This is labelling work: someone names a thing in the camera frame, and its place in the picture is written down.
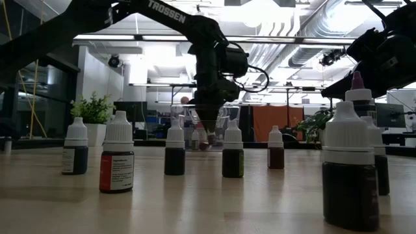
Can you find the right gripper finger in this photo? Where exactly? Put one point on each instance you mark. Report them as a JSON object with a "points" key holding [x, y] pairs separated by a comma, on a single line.
{"points": [[338, 91]]}

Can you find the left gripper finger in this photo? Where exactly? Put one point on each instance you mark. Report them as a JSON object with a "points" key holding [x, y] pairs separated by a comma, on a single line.
{"points": [[210, 120]]}

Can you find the small grape purple dropper bottle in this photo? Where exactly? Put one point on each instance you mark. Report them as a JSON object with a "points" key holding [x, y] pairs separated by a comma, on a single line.
{"points": [[212, 140]]}

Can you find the small dark dropper bottle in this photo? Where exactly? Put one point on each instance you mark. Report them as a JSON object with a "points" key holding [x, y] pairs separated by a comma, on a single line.
{"points": [[175, 162], [349, 195], [76, 136], [204, 146], [195, 136]]}

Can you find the small green label dropper bottle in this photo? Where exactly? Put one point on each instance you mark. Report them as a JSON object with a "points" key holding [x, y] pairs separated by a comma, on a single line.
{"points": [[233, 162]]}

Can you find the small orange label dropper bottle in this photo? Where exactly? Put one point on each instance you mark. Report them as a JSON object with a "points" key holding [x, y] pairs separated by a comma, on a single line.
{"points": [[275, 159]]}

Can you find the small red striped dropper bottle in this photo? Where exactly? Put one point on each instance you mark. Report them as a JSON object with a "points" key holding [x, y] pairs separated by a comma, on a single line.
{"points": [[117, 172]]}

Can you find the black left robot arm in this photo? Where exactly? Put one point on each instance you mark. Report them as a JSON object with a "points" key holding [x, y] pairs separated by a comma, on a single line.
{"points": [[65, 29]]}

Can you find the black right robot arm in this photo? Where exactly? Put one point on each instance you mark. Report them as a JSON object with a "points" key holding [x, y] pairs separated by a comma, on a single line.
{"points": [[403, 16]]}

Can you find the purple tipped food coloring bottle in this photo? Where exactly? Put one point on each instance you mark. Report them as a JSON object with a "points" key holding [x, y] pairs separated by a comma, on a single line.
{"points": [[358, 95]]}

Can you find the clear plastic bin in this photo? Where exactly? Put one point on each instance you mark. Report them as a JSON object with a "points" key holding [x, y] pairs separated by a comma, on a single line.
{"points": [[182, 130]]}

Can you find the person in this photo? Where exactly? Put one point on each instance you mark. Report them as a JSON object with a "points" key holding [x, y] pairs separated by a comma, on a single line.
{"points": [[184, 100]]}

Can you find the black ceiling spotlight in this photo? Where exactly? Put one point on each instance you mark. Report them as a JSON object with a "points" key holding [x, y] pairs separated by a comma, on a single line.
{"points": [[330, 58], [113, 61]]}

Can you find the leafy green plant white pot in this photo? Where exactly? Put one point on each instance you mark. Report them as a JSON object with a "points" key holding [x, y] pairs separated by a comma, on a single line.
{"points": [[313, 126]]}

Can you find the orange partition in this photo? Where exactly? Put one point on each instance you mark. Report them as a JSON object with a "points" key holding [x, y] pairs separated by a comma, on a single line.
{"points": [[269, 123]]}

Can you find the overhead light bar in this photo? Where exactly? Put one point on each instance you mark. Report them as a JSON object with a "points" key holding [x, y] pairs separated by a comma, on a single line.
{"points": [[292, 40]]}

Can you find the small red label dropper bottle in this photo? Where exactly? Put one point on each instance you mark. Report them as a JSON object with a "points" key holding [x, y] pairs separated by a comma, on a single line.
{"points": [[382, 175]]}

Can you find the small green plant white pot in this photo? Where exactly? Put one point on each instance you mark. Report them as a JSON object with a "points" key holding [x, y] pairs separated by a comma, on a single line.
{"points": [[92, 109]]}

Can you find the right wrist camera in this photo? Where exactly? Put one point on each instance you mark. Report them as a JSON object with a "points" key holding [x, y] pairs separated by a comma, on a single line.
{"points": [[392, 61]]}

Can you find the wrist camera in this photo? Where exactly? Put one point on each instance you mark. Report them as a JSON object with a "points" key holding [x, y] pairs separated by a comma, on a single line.
{"points": [[392, 61], [236, 62]]}

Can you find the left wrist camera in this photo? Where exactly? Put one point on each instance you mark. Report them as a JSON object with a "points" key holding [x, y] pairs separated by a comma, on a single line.
{"points": [[236, 62]]}

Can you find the background black metal frame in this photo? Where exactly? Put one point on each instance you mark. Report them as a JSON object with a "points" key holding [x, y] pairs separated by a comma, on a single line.
{"points": [[292, 87]]}

